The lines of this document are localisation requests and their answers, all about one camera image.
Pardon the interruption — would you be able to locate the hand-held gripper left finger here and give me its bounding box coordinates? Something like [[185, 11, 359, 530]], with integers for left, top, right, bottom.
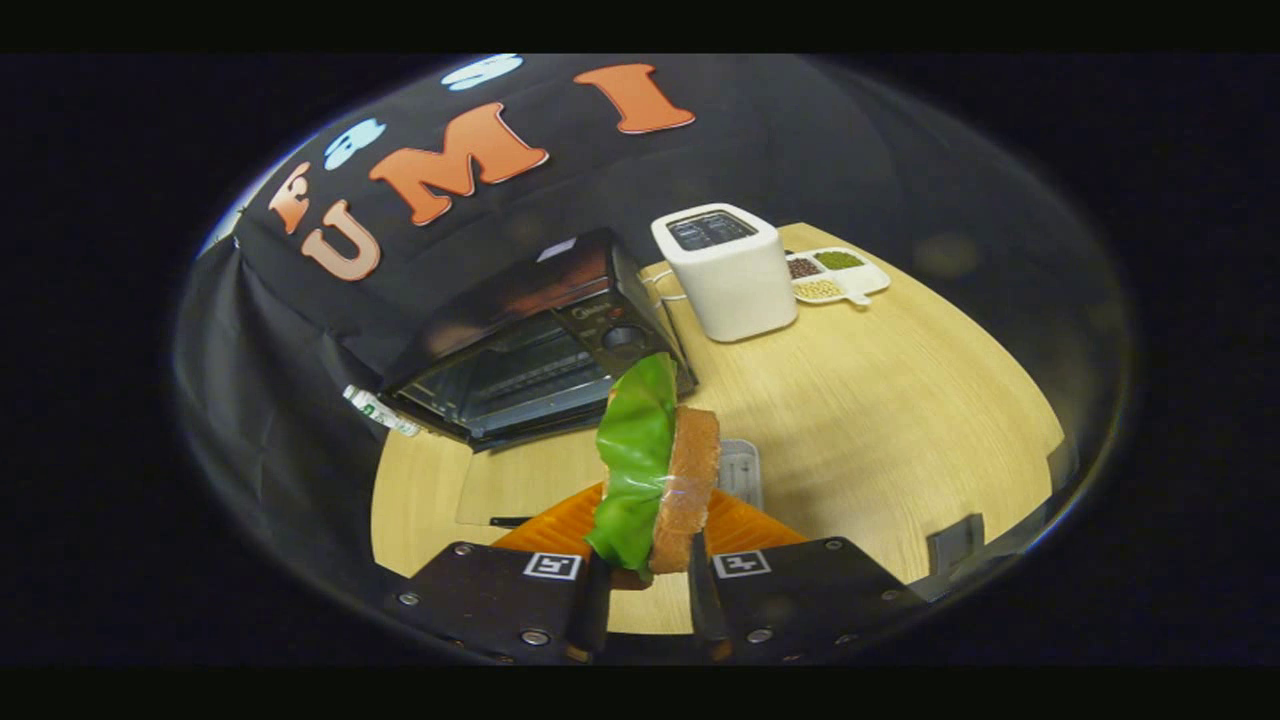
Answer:
[[385, 482, 613, 663]]

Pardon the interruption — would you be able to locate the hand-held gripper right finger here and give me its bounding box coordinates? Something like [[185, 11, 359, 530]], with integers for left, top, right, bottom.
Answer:
[[688, 488, 926, 663]]

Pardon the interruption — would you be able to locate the lettuce sandwich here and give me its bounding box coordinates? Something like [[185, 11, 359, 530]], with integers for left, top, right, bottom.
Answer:
[[585, 351, 722, 591]]

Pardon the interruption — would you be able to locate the black toaster oven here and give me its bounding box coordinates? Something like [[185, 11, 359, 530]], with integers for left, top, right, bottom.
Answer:
[[380, 227, 699, 529]]

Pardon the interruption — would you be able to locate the white pop-up toaster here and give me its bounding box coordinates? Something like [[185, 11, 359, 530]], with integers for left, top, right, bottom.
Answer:
[[651, 203, 800, 344]]

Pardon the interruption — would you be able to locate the clear plastic tray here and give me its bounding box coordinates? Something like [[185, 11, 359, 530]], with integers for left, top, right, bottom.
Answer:
[[717, 437, 764, 512]]

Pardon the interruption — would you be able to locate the grey plastic block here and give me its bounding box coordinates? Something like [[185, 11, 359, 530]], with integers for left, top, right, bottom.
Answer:
[[927, 512, 987, 577]]

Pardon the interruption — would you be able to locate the white bottle with green label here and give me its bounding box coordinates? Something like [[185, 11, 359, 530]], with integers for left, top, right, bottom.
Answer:
[[343, 384, 422, 439]]

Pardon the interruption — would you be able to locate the white divided dish of beans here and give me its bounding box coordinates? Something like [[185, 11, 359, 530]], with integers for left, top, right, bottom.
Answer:
[[785, 246, 892, 309]]

